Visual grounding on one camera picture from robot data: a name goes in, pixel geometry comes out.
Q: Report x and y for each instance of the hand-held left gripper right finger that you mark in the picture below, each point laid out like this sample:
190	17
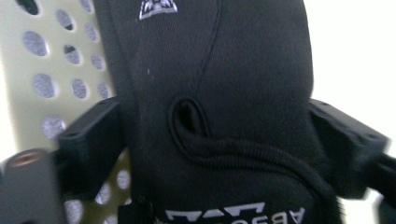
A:
345	149

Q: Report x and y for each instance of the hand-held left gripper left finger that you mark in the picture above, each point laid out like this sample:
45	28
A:
90	146

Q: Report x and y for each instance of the pale perforated plastic basket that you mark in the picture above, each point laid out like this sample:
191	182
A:
18	109

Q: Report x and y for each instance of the black glove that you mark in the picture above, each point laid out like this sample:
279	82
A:
236	77

